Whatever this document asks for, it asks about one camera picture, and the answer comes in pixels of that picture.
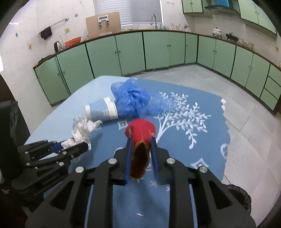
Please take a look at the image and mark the green upper wall cabinets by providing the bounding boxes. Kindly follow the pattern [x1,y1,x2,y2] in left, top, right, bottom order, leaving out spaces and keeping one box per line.
[182,0,277,35]

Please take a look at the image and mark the green lower kitchen cabinets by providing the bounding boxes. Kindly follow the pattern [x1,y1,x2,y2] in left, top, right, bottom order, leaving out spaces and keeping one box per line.
[33,30,280,114]

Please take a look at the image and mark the cardboard board with scale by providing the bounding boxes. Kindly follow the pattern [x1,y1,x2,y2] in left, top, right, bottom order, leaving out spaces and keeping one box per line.
[86,12,122,39]

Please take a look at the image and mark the steel electric kettle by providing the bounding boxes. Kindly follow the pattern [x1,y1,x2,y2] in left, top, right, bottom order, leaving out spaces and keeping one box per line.
[54,41,63,53]

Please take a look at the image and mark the wall towel rail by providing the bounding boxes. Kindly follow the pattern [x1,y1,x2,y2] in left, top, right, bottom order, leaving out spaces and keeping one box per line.
[39,18,69,35]

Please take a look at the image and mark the blue white paper cup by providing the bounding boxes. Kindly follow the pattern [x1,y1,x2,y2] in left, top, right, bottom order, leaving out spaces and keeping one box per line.
[85,96,119,122]

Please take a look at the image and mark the white ceramic pot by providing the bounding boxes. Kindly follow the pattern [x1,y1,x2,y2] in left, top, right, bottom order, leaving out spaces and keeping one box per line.
[212,28,222,38]

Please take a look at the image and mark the blue plastic bag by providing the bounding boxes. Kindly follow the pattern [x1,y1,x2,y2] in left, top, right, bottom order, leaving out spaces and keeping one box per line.
[111,78,176,118]

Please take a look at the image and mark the blue tree-pattern mat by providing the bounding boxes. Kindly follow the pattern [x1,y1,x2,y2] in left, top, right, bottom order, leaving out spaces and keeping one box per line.
[85,79,230,227]

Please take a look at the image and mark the black trash bin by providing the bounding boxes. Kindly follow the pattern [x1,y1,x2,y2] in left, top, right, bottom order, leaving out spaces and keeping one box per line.
[226,184,251,214]

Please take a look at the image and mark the white paper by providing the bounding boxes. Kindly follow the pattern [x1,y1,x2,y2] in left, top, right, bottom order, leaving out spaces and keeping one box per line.
[60,115,103,150]

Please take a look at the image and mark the red fabric pouch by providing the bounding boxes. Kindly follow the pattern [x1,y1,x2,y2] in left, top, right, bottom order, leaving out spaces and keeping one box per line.
[125,119,156,180]

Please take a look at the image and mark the orange plastic basin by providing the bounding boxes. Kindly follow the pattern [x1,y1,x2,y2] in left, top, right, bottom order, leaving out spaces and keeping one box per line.
[64,37,81,48]

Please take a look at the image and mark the black wok on stove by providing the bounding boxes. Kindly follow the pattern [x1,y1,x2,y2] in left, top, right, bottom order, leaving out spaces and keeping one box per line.
[225,33,239,43]

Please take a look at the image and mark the chrome sink faucet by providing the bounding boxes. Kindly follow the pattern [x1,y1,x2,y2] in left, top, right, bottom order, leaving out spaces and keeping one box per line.
[150,14,158,30]

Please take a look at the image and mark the range hood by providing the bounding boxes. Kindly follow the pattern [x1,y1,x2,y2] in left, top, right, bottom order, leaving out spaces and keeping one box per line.
[204,0,241,17]

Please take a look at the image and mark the dark cloth on rail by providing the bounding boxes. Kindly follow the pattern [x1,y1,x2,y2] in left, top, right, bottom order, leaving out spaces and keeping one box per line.
[40,26,52,40]

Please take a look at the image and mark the window blind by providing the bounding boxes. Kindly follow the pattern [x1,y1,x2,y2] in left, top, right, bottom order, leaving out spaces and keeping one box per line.
[94,0,162,25]

